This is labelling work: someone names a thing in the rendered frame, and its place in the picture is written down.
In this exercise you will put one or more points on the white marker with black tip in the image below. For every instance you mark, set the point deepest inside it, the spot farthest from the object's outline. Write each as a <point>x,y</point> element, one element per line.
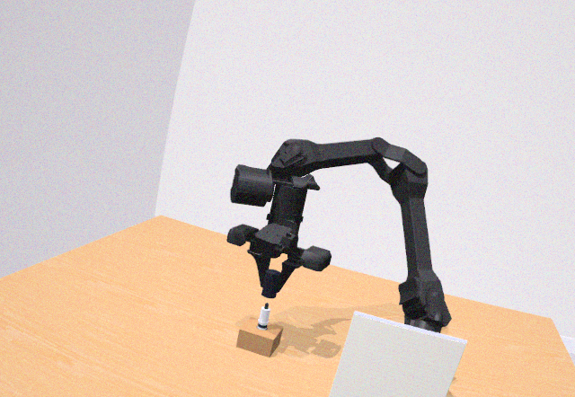
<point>264,317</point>

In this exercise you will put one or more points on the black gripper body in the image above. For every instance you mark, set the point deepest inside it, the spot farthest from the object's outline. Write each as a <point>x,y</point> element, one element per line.
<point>314,257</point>

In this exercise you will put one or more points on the tan wooden block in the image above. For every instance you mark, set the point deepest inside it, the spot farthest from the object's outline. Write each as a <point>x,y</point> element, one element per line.
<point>262,342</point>

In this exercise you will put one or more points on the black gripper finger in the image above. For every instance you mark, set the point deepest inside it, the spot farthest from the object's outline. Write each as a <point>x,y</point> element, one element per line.
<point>263,263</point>
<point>287,269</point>

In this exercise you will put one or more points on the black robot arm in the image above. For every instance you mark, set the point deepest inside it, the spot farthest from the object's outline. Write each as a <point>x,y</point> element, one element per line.
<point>421,295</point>

